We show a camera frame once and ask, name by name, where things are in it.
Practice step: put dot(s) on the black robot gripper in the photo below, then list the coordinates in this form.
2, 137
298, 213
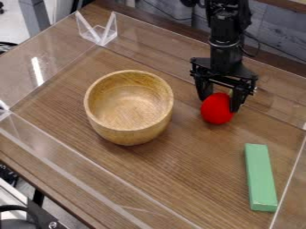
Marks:
223, 69

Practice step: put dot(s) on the red felt fruit green leaf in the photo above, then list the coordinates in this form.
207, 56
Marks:
215, 108

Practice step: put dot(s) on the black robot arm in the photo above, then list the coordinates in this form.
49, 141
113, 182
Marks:
228, 18

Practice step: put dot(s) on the clear acrylic tray walls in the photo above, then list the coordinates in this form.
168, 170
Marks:
181, 181

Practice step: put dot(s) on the round wooden bowl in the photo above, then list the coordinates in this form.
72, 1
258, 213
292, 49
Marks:
128, 106

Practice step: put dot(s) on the green rectangular block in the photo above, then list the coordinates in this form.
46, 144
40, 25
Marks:
262, 191

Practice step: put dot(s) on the black clamp with bolt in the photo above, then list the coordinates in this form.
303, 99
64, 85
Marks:
41, 218

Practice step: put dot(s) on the grey metal post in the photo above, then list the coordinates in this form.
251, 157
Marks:
34, 14

